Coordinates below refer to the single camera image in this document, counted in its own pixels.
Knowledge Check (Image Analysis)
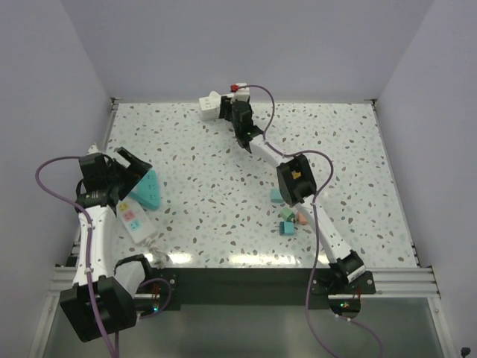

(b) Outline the white socket adapter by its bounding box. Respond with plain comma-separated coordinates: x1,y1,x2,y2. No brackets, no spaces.
198,91,221,122

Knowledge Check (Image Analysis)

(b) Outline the light blue triangular item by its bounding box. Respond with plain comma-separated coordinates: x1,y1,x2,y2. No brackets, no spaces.
128,169,161,210

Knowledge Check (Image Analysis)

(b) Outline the white power strip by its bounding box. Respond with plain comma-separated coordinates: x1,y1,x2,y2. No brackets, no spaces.
116,198,157,245

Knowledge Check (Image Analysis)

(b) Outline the light cyan charger plug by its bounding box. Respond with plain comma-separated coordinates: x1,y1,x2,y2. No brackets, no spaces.
270,188,284,204

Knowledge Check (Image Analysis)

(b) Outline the green charger plug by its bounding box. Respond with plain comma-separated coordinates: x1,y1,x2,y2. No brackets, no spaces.
280,207,296,222

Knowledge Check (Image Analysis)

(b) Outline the salmon pink charger plug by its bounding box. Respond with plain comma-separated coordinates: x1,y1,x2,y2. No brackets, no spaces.
297,212,308,225

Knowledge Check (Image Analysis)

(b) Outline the teal blue charger plug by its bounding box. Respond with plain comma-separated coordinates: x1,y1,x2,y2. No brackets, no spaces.
279,221,295,236

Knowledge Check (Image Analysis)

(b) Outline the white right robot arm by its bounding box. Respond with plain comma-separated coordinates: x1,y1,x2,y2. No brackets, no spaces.
219,95,366,293

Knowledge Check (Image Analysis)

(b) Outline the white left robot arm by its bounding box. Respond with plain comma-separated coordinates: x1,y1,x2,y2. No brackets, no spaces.
60,147,154,342

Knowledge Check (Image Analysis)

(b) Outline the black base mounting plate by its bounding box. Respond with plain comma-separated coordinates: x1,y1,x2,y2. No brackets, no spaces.
135,268,376,310

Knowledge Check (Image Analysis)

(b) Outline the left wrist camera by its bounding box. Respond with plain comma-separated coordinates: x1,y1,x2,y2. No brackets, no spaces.
87,143,101,154

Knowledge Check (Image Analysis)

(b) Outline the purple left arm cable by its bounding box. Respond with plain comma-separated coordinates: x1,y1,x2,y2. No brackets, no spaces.
35,155,172,357

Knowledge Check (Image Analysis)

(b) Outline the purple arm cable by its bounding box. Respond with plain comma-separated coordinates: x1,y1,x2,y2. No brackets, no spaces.
247,85,385,358
35,155,172,357

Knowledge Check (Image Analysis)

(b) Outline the white coiled power cord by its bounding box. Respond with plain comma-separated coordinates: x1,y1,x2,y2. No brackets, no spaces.
143,238,171,269

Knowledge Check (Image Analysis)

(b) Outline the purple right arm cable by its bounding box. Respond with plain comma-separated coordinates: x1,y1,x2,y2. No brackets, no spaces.
247,85,385,358

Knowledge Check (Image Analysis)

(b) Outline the aluminium frame rail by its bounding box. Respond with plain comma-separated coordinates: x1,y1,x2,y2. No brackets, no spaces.
48,265,440,298

